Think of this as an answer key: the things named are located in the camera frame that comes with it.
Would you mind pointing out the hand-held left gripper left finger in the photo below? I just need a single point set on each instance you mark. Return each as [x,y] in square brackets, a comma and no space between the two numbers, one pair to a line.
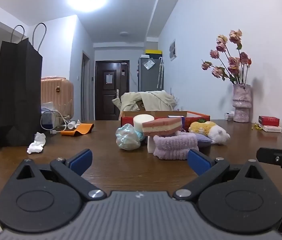
[81,161]

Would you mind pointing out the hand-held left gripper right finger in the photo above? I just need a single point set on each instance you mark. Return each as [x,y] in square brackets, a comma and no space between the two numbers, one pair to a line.
[198,161]

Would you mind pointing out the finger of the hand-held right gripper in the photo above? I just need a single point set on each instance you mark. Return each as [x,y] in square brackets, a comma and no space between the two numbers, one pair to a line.
[271,156]

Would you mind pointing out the purple square cloth pad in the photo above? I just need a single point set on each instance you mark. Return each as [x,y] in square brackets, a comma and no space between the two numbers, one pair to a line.
[203,141]

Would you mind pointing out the purple fluffy headband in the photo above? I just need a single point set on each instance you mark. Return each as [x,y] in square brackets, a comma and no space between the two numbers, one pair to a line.
[173,145]

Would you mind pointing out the yellow white hamster plush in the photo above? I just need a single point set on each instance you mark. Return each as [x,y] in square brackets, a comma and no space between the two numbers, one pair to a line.
[206,128]

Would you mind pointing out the red cardboard box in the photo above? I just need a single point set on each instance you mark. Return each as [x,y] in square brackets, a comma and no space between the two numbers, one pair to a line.
[196,117]

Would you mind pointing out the white foam block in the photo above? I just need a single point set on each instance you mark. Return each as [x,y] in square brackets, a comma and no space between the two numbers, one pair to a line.
[150,146]

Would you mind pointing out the pink layered sponge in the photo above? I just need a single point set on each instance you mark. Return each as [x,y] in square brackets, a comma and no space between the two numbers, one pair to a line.
[161,127]

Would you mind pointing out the white round sponge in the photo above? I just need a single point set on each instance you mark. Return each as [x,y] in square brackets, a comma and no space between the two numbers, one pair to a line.
[143,119]

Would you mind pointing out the white flat box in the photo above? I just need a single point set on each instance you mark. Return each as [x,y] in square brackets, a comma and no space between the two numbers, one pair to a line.
[272,128]

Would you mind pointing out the yellow dried flower bits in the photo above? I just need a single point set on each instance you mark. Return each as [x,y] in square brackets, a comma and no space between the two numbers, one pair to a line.
[257,127]

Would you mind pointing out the red flat box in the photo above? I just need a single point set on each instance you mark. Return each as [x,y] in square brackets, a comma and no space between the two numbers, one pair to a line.
[268,120]

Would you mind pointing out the white plastic nozzle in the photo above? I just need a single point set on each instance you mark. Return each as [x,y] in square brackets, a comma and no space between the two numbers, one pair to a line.
[72,124]

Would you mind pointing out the glass beaker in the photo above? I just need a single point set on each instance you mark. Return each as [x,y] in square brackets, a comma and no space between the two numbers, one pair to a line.
[67,118]

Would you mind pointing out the crumpled white tissue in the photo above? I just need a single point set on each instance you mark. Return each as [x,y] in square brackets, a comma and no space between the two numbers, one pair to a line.
[37,143]

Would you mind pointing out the blue white device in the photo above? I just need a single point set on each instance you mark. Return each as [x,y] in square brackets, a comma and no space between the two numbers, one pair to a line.
[49,120]

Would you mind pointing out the pink textured vase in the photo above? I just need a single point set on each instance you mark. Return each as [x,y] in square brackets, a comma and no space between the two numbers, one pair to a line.
[242,102]

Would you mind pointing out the pink suitcase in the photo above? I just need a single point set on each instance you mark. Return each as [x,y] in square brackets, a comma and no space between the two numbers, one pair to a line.
[58,97]

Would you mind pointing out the dark entrance door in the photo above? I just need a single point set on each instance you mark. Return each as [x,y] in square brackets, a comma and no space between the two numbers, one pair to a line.
[111,100]

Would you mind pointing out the beige coat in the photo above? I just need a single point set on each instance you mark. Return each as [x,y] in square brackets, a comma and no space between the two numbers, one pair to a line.
[156,100]

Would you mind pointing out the dark wooden doorway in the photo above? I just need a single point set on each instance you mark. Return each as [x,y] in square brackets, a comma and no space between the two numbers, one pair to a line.
[86,85]

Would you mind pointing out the paper note on door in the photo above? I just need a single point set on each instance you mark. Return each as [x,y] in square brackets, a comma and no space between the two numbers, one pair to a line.
[109,78]

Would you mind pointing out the black paper bag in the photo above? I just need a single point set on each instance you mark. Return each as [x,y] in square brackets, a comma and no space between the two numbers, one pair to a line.
[18,92]

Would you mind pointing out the grey refrigerator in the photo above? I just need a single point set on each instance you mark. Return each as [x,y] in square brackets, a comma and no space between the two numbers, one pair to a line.
[151,80]

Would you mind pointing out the dried pink roses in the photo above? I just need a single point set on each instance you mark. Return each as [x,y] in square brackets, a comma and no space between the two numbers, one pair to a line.
[233,62]

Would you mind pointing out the clear bag on refrigerator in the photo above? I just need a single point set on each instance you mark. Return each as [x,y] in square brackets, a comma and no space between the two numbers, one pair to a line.
[149,64]

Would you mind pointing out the yellow black box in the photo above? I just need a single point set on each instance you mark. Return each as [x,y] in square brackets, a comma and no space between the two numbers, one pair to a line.
[153,52]

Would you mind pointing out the small ceiling lamp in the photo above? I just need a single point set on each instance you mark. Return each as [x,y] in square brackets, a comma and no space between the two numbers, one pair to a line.
[124,33]

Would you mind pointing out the wall poster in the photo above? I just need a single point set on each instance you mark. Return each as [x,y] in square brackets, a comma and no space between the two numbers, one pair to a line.
[172,50]

